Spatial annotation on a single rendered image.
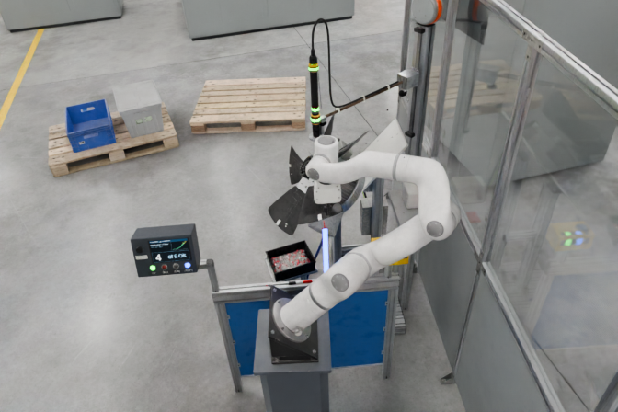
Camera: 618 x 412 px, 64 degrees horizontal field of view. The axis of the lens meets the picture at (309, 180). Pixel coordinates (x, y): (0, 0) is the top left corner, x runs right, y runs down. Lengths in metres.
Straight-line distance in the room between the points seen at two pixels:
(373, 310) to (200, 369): 1.18
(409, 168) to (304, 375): 0.95
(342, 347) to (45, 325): 2.03
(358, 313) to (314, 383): 0.60
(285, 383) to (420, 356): 1.29
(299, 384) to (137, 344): 1.57
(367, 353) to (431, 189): 1.51
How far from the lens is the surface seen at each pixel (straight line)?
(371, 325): 2.71
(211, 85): 6.01
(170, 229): 2.23
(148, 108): 5.04
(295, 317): 1.95
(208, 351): 3.30
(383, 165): 1.64
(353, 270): 1.72
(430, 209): 1.57
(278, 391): 2.19
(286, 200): 2.58
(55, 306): 3.93
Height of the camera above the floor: 2.66
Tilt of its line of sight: 37 degrees down
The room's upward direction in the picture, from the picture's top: 3 degrees counter-clockwise
